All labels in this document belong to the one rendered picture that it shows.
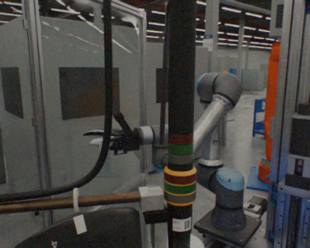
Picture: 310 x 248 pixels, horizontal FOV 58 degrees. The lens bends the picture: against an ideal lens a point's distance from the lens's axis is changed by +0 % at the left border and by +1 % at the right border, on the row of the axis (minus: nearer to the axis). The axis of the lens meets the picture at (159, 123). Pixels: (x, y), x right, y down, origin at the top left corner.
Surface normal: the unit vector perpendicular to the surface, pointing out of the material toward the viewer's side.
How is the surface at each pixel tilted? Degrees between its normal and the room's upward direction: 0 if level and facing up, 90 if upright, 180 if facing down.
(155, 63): 90
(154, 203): 90
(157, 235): 90
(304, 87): 90
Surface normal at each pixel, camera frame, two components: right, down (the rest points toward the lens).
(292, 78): -0.61, 0.15
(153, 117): 0.65, 0.15
